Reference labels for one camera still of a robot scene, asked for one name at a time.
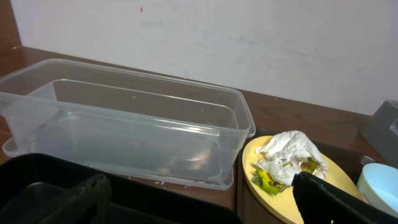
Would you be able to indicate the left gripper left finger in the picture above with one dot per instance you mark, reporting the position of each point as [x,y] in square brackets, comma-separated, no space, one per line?
[87,202]

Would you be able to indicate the dark brown tray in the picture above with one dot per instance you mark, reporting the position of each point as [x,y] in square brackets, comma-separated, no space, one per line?
[342,155]

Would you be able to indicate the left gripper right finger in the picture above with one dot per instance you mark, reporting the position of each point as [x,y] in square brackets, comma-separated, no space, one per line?
[320,202]

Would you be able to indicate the white tissue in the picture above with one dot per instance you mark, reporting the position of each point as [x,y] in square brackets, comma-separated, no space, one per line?
[286,153]

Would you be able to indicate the green yellow snack wrapper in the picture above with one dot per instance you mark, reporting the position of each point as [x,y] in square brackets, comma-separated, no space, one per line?
[274,181]

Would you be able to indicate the grey dishwasher rack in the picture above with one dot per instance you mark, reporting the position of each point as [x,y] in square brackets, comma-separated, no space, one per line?
[381,132]

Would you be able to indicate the black plastic bin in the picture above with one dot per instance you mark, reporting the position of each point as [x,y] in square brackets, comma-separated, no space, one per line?
[32,179]

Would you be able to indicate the light blue bowl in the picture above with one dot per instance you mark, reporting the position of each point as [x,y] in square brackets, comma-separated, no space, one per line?
[378,183]

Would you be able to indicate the clear plastic bin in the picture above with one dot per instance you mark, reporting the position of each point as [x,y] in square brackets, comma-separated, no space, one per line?
[127,123]

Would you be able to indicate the yellow plate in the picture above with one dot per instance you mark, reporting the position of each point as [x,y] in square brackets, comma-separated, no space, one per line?
[280,202]

